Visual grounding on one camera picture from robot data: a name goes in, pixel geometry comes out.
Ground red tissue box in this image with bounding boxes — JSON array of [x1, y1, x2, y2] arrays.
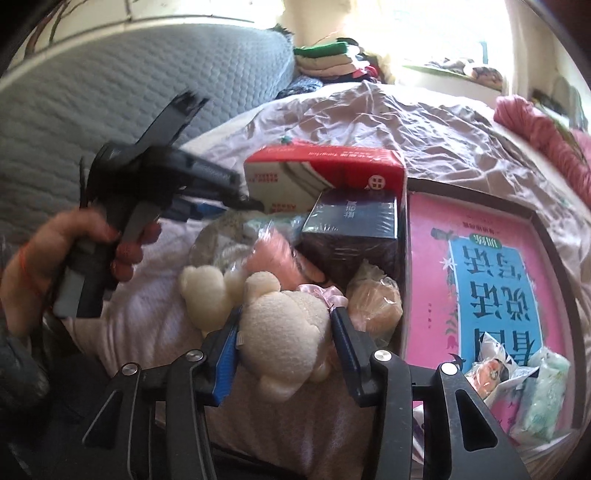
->
[[243, 144, 408, 217]]

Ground grey quilted headboard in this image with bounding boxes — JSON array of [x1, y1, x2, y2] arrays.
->
[[0, 23, 296, 232]]

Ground dark patterned cloth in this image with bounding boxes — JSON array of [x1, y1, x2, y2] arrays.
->
[[277, 74, 324, 97]]

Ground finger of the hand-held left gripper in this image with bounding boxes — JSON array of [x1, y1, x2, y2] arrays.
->
[[134, 90, 209, 153], [161, 153, 267, 221]]

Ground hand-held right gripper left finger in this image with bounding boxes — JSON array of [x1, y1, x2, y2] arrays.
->
[[82, 307, 245, 480]]

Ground orange item in plastic bag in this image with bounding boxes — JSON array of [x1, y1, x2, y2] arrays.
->
[[346, 261, 403, 342]]

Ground white snack packet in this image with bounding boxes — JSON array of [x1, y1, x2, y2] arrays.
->
[[464, 335, 541, 407]]

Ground clothes on windowsill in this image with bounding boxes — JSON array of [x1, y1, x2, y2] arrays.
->
[[425, 58, 504, 88]]

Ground pile of folded clothes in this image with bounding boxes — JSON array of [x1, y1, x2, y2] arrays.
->
[[293, 39, 384, 84]]

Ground green tissue pack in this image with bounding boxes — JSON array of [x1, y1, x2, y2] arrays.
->
[[508, 348, 573, 446], [242, 217, 301, 236]]

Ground mauve printed bedsheet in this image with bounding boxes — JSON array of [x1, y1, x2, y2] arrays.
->
[[180, 80, 591, 296]]

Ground pink quilt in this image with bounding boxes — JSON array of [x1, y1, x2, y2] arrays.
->
[[494, 95, 591, 204]]

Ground pink satin scrunchie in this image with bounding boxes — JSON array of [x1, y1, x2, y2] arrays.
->
[[295, 282, 348, 315]]

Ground person's left hand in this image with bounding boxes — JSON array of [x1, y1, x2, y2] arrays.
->
[[21, 207, 162, 308]]

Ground cream plush bear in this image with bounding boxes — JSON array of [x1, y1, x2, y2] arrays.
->
[[179, 265, 335, 401]]

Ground pink item in plastic bag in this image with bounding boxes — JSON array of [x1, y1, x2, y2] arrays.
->
[[240, 222, 324, 291]]

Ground person's left forearm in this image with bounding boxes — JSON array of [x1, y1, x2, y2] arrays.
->
[[0, 258, 61, 416]]

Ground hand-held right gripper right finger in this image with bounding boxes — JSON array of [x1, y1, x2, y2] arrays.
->
[[329, 305, 532, 480]]

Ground clear bag with pale cloth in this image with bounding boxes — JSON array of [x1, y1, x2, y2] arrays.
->
[[189, 215, 259, 278]]

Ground pink book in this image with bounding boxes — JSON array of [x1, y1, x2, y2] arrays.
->
[[409, 191, 573, 435]]

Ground grey shallow box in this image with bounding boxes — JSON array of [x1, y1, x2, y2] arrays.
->
[[399, 178, 587, 462]]

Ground dark blue box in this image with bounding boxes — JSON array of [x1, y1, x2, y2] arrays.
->
[[295, 189, 402, 282]]

